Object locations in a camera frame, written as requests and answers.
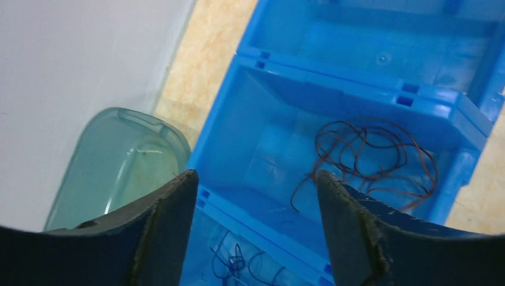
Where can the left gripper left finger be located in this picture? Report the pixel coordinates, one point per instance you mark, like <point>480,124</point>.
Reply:
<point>141,243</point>

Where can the teal transparent plastic tub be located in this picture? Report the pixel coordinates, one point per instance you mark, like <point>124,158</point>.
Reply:
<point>121,156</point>

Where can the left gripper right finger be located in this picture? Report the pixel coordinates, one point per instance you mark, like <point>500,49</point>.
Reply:
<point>371,243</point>

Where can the blue three-compartment bin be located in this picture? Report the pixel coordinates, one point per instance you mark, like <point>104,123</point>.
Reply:
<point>397,98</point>

